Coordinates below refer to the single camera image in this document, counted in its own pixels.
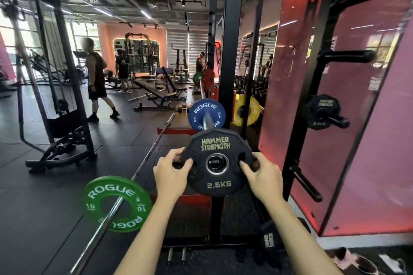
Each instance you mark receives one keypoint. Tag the person's right hand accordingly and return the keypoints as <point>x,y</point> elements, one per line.
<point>266,183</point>

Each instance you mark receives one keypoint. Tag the person's left hand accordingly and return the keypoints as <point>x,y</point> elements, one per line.
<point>169,179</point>

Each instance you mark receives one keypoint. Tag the person's left thumb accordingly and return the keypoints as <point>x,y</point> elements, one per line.
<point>186,166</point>

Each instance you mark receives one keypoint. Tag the person's right thumb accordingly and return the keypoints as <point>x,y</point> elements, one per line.
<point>247,170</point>

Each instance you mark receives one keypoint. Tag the black rubber weight plate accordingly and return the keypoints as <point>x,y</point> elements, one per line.
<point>319,107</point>
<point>215,147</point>

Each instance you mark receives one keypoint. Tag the person's left forearm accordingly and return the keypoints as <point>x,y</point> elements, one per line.
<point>146,239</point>

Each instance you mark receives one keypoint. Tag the person's right forearm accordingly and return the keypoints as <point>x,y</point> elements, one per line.
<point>296,242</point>

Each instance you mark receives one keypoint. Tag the long steel barbell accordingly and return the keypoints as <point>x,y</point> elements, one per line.
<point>151,149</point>

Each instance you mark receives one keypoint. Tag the racked steel barbell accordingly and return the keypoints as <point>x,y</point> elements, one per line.
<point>206,117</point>

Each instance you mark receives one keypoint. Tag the blue weight plate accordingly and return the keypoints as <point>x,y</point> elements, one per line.
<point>201,108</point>

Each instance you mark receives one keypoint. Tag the yellow weight plate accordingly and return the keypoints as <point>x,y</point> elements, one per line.
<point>253,108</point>

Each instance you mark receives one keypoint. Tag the green weight plate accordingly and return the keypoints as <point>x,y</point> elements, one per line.
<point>108,189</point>

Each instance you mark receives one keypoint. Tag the black adjustable bench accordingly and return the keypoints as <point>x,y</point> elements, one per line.
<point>151,91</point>

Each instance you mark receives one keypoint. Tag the dumbbell rack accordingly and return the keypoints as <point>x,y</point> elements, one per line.
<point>255,86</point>

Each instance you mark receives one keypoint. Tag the black incline bench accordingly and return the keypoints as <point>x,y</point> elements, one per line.
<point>171,83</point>

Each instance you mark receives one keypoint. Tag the pink mirror panel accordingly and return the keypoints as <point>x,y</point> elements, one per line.
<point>351,162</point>

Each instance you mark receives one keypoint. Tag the background power rack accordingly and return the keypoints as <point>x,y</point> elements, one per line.
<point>142,52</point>

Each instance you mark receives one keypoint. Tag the black squat rack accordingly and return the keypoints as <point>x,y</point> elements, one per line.
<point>230,42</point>

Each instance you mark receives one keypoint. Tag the pink and black bag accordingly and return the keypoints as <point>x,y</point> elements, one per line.
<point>361,263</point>

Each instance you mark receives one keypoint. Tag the black plate storage post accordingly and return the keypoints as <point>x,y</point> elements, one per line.
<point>317,59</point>

